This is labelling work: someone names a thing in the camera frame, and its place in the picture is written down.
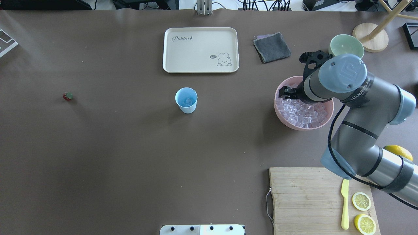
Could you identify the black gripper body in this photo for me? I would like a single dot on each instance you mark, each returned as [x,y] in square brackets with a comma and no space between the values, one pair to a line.
[299,93]

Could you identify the clear ice cube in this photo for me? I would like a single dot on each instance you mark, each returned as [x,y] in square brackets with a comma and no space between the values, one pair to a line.
[188,102]

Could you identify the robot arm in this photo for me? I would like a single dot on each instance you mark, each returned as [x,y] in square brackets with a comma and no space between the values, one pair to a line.
[369,105]

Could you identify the pink ice bowl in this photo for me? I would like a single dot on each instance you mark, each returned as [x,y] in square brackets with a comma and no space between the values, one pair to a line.
[298,115]

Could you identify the wooden cup tree stand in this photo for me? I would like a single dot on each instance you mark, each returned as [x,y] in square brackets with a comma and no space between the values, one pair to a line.
[373,37]

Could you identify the light blue plastic cup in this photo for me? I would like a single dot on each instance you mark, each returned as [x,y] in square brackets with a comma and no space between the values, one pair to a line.
[183,93]

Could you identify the grey folded cloth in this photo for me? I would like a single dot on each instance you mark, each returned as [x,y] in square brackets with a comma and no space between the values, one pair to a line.
[271,47]

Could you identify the green bowl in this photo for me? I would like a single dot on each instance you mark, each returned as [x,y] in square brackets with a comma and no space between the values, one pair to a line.
[345,44]

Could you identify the cream rabbit tray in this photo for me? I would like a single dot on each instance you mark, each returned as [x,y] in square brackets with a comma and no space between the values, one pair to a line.
[200,50]

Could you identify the yellow plastic knife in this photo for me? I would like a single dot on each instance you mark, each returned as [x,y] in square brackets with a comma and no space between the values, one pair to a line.
[345,211]

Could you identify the wooden cutting board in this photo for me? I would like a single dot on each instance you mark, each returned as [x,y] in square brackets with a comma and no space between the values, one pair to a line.
[308,201]

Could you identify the yellow lemon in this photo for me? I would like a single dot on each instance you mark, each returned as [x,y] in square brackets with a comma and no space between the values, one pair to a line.
[399,151]

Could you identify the lemon half slice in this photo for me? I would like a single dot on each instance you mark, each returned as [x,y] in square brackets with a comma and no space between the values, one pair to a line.
[365,224]
[361,201]

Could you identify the red strawberry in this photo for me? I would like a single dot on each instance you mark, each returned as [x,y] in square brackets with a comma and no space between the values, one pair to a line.
[68,96]

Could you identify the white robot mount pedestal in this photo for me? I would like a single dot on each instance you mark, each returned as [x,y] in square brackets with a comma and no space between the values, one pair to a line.
[203,229]

